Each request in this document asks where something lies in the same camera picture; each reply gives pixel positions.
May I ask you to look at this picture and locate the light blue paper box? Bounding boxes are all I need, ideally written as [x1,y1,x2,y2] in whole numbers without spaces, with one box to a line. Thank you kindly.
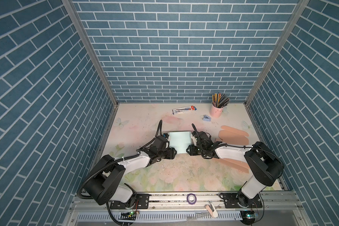
[169,131,192,154]

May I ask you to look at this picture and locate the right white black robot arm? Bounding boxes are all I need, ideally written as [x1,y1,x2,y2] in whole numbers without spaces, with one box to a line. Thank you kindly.
[186,131,284,208]

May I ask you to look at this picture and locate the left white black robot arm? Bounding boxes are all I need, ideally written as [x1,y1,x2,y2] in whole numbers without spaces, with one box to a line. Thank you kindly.
[77,133,177,208]

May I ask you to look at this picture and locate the pink flat paper box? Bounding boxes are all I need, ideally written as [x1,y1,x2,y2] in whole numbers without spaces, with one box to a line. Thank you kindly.
[218,125,250,173]

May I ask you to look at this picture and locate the white pencil box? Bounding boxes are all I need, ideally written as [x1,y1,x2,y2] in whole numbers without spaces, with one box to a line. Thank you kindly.
[172,105,197,115]

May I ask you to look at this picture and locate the blue small stapler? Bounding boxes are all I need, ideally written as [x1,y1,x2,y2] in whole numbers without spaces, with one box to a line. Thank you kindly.
[202,115,211,121]

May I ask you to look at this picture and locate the pink pen cup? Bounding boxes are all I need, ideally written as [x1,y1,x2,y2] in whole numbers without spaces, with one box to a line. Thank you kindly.
[210,105,223,118]

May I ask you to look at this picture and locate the purple tape roll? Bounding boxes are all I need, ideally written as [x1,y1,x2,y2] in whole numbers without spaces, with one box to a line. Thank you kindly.
[186,193,197,205]

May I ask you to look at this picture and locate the colored pencils bundle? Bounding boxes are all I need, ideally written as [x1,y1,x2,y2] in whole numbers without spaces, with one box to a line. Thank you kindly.
[212,93,229,108]

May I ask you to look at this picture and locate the white pink small tool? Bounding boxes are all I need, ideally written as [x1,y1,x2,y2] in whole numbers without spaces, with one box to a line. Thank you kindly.
[205,202,218,218]

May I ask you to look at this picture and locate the right black cable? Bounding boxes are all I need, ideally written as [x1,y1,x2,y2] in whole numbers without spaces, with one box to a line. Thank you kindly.
[191,123,284,181]

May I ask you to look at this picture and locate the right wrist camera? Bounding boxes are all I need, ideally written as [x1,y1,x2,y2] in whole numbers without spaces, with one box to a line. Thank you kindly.
[191,131,198,146]

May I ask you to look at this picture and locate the left black corrugated cable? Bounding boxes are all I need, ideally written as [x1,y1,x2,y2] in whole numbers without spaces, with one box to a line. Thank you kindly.
[76,119,163,200]

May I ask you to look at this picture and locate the metal base rail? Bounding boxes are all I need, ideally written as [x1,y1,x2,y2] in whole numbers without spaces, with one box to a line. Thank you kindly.
[62,190,311,226]

